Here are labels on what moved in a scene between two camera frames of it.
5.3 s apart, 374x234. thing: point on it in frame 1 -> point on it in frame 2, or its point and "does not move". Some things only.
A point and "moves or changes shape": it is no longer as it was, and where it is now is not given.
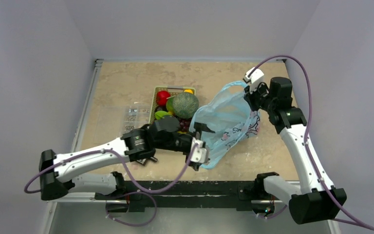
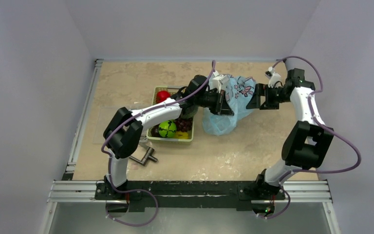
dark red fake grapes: (184, 124) does not move
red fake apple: (161, 97) does not move
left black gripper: (199, 128) -> (221, 107)
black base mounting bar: (188, 195) does not move
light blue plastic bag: (232, 119) moves or changes shape
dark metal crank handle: (143, 161) does not move
